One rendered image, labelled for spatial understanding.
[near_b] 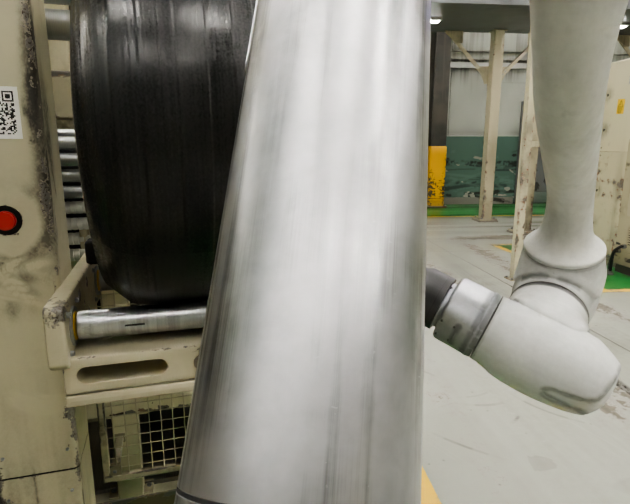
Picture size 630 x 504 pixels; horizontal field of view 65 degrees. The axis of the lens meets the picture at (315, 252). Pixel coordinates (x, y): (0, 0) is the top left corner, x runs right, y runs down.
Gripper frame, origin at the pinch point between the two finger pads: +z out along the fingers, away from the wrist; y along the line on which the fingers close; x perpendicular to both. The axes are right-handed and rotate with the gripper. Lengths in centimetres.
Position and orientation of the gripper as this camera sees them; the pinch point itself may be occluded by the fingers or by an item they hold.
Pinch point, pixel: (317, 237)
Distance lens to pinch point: 72.6
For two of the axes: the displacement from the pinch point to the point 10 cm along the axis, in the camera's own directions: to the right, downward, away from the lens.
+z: -8.3, -4.5, 3.4
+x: 5.4, -4.9, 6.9
